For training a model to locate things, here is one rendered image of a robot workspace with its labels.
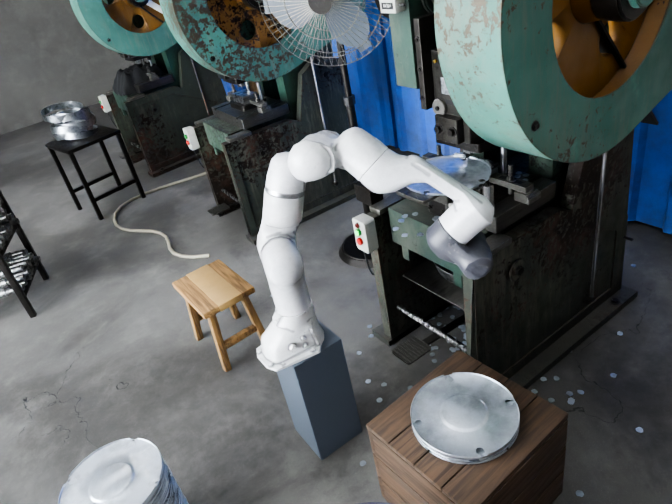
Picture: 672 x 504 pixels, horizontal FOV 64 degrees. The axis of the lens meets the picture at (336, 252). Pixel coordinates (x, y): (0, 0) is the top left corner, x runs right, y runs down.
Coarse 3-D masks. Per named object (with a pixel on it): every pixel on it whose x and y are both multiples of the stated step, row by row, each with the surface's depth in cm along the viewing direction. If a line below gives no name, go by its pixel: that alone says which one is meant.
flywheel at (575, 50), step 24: (576, 0) 123; (600, 0) 120; (624, 0) 117; (648, 0) 119; (552, 24) 127; (576, 24) 129; (624, 24) 140; (648, 24) 144; (576, 48) 132; (624, 48) 144; (648, 48) 144; (576, 72) 135; (600, 72) 142; (624, 72) 145; (600, 96) 143
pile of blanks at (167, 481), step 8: (168, 472) 159; (160, 480) 151; (168, 480) 156; (160, 488) 150; (168, 488) 155; (176, 488) 161; (152, 496) 147; (160, 496) 150; (168, 496) 154; (176, 496) 160; (184, 496) 171
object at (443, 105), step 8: (432, 56) 167; (432, 64) 168; (440, 72) 167; (440, 80) 169; (440, 88) 170; (440, 96) 172; (448, 96) 169; (432, 104) 175; (440, 104) 172; (448, 104) 170; (440, 112) 173; (448, 112) 172; (456, 112) 169; (440, 120) 172; (448, 120) 169; (456, 120) 167; (440, 128) 173; (448, 128) 171; (456, 128) 168; (464, 128) 169; (440, 136) 175; (448, 136) 172; (456, 136) 170; (464, 136) 171; (472, 136) 169
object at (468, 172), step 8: (432, 160) 191; (440, 160) 190; (448, 160) 189; (456, 160) 188; (472, 160) 186; (480, 160) 184; (440, 168) 183; (448, 168) 182; (456, 168) 181; (464, 168) 181; (472, 168) 180; (480, 168) 179; (488, 168) 178; (456, 176) 176; (464, 176) 176; (472, 176) 175; (480, 176) 174; (488, 176) 173; (416, 184) 178; (424, 184) 177; (464, 184) 172; (472, 184) 171; (416, 192) 173; (432, 192) 171; (440, 192) 170
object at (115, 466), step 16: (112, 448) 163; (128, 448) 161; (144, 448) 160; (80, 464) 159; (96, 464) 158; (112, 464) 157; (128, 464) 156; (144, 464) 155; (160, 464) 154; (80, 480) 155; (96, 480) 153; (112, 480) 152; (128, 480) 151; (144, 480) 151; (64, 496) 151; (80, 496) 150; (96, 496) 148; (112, 496) 147; (128, 496) 147; (144, 496) 146
